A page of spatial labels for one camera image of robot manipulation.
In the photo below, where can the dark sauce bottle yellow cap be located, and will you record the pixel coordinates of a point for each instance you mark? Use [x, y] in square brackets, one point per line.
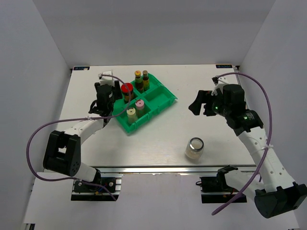
[138, 81]

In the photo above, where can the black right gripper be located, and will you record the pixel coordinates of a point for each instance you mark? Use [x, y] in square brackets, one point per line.
[202, 97]

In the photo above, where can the blue left corner label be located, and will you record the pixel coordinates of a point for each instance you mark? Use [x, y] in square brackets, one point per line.
[81, 68]

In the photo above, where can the blue right corner label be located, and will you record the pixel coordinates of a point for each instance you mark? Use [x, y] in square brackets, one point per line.
[224, 66]

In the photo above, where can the glass jar white powder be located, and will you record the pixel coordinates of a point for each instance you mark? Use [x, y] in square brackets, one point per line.
[194, 148]

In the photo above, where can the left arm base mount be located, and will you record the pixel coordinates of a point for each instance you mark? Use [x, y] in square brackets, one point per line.
[109, 189]

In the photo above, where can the small brown-cap sauce bottle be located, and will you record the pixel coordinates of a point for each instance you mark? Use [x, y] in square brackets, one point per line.
[145, 80]

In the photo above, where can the green four-compartment plastic tray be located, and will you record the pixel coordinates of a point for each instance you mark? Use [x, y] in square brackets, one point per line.
[156, 99]

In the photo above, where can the red-lid chili sauce jar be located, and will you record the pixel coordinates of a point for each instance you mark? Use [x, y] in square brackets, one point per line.
[127, 92]

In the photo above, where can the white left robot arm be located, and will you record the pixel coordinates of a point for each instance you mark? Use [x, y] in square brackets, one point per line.
[63, 152]

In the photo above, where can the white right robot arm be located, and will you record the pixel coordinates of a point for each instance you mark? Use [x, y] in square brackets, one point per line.
[273, 190]

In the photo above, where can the cream-cap white spice shaker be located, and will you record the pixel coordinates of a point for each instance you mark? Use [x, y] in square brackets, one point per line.
[132, 115]

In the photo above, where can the aluminium table edge rail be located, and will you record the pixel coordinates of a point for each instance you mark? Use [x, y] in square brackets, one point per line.
[162, 169]

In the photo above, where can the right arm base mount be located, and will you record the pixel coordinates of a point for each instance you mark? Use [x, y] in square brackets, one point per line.
[214, 189]

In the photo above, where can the pink-cap brown spice shaker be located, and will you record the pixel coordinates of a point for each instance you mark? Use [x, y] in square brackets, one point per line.
[139, 106]

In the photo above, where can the blue corner label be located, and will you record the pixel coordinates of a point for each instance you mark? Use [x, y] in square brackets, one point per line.
[224, 66]
[81, 68]

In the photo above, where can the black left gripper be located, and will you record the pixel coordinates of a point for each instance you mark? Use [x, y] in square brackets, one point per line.
[117, 94]

